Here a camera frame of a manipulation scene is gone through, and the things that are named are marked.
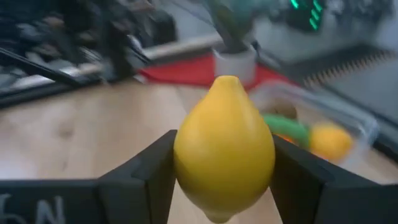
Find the black table frame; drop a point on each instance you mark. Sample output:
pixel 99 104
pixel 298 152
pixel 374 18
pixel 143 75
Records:
pixel 31 67

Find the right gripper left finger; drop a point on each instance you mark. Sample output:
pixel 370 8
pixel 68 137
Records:
pixel 146 186

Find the black device green lights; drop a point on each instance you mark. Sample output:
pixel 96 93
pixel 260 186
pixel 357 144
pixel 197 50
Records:
pixel 306 15

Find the white plant pot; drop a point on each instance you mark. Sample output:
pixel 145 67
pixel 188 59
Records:
pixel 234 65

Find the yellow toy lemon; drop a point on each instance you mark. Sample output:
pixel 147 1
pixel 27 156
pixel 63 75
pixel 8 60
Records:
pixel 224 149

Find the red cloth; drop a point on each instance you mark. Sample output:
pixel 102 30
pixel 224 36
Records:
pixel 186 71

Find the small green toy vegetable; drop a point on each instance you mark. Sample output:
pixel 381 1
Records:
pixel 289 127

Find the orange toy fruit green stem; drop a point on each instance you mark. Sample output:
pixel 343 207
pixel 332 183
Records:
pixel 284 139

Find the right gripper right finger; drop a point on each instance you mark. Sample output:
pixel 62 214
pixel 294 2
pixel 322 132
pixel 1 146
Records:
pixel 298 186

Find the yellow toy bell pepper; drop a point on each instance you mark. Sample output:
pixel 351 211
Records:
pixel 329 141

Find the brown toy kiwi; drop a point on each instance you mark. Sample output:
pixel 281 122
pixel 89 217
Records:
pixel 284 109

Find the green snake plant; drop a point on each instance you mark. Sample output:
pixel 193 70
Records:
pixel 231 31

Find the clear plastic tupperware container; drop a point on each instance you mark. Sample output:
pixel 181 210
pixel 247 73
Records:
pixel 357 124

